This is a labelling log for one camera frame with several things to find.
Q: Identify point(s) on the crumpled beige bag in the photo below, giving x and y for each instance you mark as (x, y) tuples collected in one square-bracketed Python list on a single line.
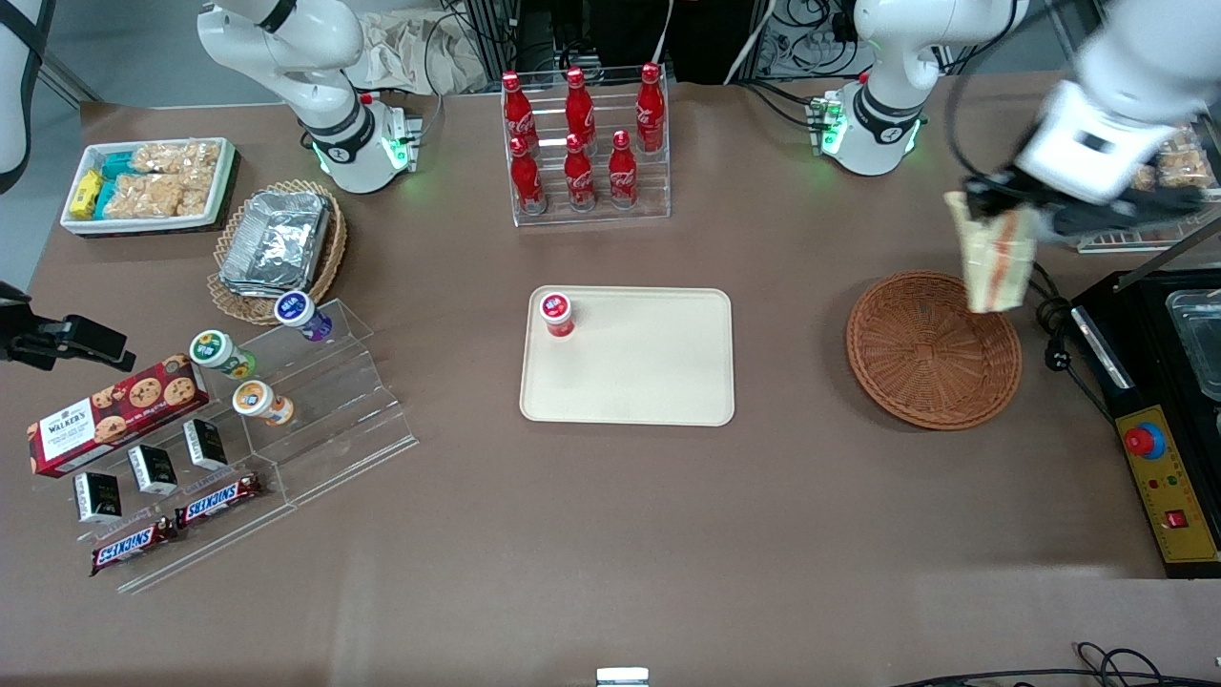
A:
[(420, 52)]

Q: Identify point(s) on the red cola bottle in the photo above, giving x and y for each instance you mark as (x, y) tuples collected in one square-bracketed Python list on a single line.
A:
[(518, 114), (579, 176), (527, 181), (579, 110), (651, 114), (622, 176)]

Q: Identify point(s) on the grey metal rod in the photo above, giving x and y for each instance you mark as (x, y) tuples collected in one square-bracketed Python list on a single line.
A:
[(1164, 258)]

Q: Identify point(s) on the clear bag of crackers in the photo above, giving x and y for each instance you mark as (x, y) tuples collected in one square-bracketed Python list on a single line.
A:
[(176, 157), (143, 196), (200, 196), (1192, 167)]

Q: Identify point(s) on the red Walkers cookie box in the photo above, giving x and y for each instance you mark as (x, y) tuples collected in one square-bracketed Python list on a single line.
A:
[(114, 415)]

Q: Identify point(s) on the clear acrylic tiered shelf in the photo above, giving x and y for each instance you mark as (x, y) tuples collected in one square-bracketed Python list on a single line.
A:
[(334, 420)]

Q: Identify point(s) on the yellow snack packet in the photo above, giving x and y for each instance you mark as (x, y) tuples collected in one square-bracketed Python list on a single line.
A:
[(86, 194)]

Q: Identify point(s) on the black machine, yellow panel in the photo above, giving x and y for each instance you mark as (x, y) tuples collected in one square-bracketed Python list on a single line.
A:
[(1173, 477)]

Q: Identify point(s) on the stack of foil trays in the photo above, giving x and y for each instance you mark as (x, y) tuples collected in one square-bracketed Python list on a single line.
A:
[(277, 239)]

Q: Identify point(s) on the triangle sandwich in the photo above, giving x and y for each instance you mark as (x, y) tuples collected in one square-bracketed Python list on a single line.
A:
[(997, 272)]

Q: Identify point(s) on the small black white box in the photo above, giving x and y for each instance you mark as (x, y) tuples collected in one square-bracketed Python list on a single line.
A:
[(205, 444), (98, 496), (153, 469)]

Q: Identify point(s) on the brown wicker basket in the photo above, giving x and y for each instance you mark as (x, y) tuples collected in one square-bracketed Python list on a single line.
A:
[(930, 353)]

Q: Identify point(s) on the white rectangular snack bin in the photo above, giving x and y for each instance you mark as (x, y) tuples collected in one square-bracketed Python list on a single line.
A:
[(143, 225)]

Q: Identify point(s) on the red gum bottle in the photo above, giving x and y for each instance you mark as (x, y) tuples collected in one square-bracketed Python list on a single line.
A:
[(556, 310)]

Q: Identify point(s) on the green gum bottle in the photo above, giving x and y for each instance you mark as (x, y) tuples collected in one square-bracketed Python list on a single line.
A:
[(212, 348)]

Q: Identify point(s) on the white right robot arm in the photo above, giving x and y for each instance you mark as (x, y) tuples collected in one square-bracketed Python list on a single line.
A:
[(286, 48)]

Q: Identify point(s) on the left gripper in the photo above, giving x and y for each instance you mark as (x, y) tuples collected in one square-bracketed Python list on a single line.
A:
[(992, 194)]

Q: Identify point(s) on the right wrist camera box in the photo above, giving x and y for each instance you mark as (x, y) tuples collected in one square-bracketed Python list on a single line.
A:
[(86, 342)]

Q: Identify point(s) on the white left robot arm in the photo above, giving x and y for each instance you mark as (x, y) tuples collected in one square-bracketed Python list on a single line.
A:
[(892, 57)]

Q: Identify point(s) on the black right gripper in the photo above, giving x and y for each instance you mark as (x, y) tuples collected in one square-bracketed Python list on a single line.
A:
[(29, 338)]

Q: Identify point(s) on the light wicker basket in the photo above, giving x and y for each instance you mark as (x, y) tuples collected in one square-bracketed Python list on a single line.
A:
[(234, 305)]

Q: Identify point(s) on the clear plastic container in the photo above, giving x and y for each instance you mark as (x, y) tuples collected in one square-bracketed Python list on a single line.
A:
[(1202, 343)]

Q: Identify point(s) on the purple gum bottle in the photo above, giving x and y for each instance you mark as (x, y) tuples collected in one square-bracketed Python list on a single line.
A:
[(296, 308)]

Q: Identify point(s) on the teal snack packet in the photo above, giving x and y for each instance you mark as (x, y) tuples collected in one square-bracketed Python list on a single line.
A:
[(119, 164), (105, 198)]

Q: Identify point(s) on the clear acrylic bottle rack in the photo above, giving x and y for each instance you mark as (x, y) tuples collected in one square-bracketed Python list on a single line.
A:
[(591, 218)]

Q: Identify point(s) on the orange gum bottle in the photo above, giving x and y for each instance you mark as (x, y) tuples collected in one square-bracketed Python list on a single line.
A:
[(253, 398)]

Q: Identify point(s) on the cream plastic tray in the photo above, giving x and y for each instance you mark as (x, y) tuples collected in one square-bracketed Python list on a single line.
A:
[(630, 372)]

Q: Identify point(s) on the Snickers chocolate bar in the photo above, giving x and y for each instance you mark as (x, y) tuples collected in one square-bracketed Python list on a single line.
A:
[(217, 499), (134, 546)]

